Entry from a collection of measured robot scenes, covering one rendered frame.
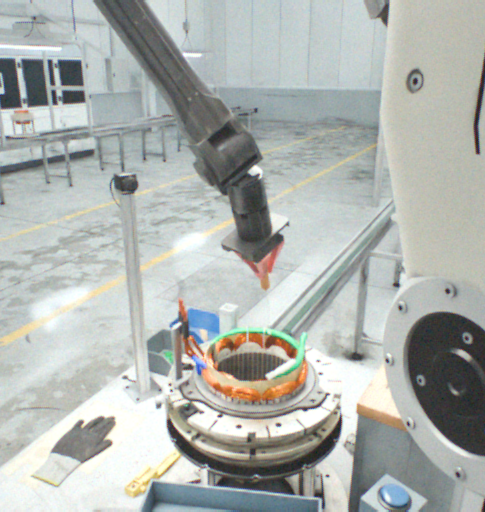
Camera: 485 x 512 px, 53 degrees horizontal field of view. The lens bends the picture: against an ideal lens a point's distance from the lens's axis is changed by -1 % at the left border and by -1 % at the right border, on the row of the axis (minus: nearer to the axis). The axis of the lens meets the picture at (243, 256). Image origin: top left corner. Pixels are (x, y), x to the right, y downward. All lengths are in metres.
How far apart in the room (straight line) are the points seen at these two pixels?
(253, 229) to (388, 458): 0.50
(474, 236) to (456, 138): 0.06
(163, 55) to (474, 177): 0.45
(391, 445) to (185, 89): 0.70
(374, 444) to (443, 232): 0.71
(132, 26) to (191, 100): 0.11
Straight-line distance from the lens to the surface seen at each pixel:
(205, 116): 0.66
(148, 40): 0.66
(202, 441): 0.86
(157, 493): 0.81
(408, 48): 0.31
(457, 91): 0.28
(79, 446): 1.29
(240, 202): 0.72
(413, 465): 0.99
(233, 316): 0.98
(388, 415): 0.94
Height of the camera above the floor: 1.62
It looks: 21 degrees down
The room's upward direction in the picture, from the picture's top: straight up
